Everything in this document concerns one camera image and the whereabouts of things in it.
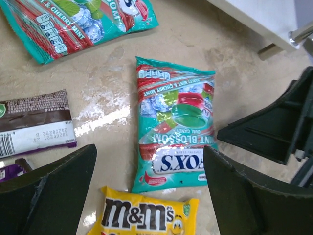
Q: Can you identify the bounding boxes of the yellow M&M's bag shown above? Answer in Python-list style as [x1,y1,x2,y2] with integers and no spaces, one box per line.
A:
[89,186,199,235]

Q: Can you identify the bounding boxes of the purple M&M's bag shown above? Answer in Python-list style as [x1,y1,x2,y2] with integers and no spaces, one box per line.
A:
[0,158,35,183]

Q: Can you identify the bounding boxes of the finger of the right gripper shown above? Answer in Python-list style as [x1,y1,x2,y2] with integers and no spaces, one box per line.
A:
[217,67,313,165]

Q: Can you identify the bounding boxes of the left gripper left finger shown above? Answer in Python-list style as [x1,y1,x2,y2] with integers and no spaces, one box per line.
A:
[0,144,97,235]

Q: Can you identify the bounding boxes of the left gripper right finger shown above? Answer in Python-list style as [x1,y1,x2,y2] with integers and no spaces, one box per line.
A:
[203,146,313,235]

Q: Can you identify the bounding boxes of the Fox's mint blossom candy bag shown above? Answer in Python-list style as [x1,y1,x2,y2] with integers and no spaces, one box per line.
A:
[132,57,218,193]

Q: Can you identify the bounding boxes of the brown chocolate bar wrapper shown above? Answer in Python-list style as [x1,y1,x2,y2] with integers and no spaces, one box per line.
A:
[0,90,77,158]

